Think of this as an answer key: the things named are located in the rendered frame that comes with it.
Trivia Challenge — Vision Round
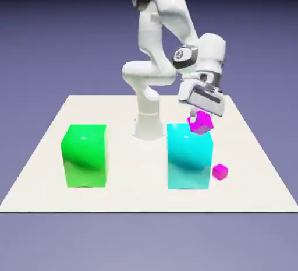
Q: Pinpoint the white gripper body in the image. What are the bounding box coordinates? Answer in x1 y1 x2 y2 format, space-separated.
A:
178 81 226 117

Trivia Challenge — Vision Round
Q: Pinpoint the large cyan box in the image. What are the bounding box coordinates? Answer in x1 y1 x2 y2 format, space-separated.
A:
166 122 214 191

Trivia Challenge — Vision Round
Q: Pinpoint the large green box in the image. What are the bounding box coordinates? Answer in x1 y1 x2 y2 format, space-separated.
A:
60 124 110 188

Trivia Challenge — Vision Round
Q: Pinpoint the small magenta cube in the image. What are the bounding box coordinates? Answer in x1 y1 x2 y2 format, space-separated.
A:
187 110 214 136
212 163 229 181

